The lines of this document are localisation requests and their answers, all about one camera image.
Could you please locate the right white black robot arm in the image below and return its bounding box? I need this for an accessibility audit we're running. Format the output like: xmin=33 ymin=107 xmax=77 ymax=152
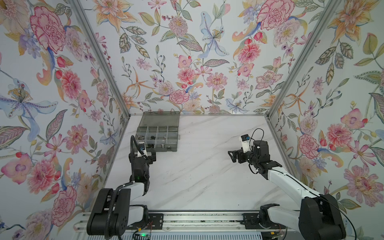
xmin=228 ymin=135 xmax=347 ymax=240

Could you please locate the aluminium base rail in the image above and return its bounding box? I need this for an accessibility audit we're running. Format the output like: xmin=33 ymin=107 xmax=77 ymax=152
xmin=73 ymin=211 xmax=331 ymax=233

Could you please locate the grey plastic organizer box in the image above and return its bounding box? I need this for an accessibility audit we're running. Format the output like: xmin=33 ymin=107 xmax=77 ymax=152
xmin=135 ymin=112 xmax=180 ymax=152

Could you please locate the aluminium corner post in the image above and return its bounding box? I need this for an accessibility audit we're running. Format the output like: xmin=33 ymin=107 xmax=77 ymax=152
xmin=266 ymin=0 xmax=340 ymax=120
xmin=69 ymin=0 xmax=131 ymax=119

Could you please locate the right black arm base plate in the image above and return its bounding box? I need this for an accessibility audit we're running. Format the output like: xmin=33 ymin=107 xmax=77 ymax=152
xmin=240 ymin=213 xmax=286 ymax=230

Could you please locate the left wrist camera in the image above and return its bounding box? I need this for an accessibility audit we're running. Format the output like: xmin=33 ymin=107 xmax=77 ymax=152
xmin=137 ymin=142 xmax=147 ymax=157

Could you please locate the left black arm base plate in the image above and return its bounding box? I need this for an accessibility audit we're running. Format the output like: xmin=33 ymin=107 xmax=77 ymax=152
xmin=127 ymin=213 xmax=164 ymax=231

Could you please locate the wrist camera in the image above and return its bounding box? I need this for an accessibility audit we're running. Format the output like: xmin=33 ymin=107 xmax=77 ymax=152
xmin=240 ymin=134 xmax=251 ymax=153
xmin=137 ymin=142 xmax=147 ymax=157

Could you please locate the right aluminium corner post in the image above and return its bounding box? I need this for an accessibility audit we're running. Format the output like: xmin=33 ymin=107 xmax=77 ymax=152
xmin=266 ymin=0 xmax=340 ymax=120

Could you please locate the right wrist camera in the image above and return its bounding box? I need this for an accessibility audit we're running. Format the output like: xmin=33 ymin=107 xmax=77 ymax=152
xmin=240 ymin=134 xmax=251 ymax=153

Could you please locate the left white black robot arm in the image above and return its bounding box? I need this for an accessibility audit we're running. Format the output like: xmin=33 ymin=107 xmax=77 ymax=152
xmin=86 ymin=150 xmax=156 ymax=240

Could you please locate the left aluminium corner post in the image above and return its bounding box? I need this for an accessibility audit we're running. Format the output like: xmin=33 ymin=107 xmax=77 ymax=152
xmin=69 ymin=0 xmax=131 ymax=119

